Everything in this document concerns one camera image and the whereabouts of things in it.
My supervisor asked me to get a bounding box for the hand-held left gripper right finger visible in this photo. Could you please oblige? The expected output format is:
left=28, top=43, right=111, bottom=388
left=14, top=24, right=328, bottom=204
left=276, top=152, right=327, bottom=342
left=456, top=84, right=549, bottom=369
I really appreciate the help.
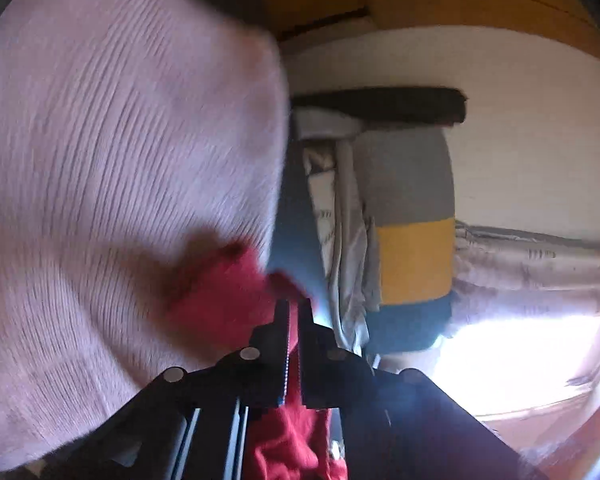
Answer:
left=298, top=299, right=551, bottom=480

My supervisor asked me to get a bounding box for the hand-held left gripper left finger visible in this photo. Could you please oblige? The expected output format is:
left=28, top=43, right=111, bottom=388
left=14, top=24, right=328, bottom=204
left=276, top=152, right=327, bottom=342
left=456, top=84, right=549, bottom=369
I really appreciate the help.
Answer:
left=45, top=299, right=293, bottom=480

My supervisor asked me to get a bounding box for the red knit sweater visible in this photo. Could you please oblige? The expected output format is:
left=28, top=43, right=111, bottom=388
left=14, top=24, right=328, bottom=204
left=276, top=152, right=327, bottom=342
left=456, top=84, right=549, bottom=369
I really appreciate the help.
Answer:
left=170, top=242, right=348, bottom=480

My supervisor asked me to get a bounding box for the blue bed sheet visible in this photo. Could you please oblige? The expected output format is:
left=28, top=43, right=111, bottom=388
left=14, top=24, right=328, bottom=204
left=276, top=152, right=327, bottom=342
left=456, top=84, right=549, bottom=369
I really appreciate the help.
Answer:
left=267, top=150, right=331, bottom=306

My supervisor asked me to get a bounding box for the light grey garment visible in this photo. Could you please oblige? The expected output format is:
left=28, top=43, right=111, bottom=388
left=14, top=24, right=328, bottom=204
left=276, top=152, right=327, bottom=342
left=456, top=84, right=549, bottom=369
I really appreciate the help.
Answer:
left=292, top=110, right=381, bottom=358

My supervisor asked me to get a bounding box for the grey yellow blue blanket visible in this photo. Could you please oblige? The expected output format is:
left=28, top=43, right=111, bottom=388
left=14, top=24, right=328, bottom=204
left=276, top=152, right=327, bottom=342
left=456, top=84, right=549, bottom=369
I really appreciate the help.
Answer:
left=352, top=127, right=456, bottom=356

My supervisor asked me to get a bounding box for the white floral bedding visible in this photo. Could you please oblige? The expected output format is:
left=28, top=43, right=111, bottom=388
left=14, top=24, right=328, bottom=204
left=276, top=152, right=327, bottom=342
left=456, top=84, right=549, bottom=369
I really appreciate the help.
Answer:
left=452, top=220, right=600, bottom=311

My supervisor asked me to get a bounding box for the pink ribbed cloth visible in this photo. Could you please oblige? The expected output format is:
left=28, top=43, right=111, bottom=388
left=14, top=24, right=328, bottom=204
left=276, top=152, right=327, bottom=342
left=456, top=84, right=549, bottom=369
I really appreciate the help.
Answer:
left=0, top=0, right=291, bottom=471

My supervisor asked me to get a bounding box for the dark bar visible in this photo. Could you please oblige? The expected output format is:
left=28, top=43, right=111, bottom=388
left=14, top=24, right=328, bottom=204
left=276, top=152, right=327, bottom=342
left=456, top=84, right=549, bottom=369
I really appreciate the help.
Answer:
left=292, top=86, right=467, bottom=128

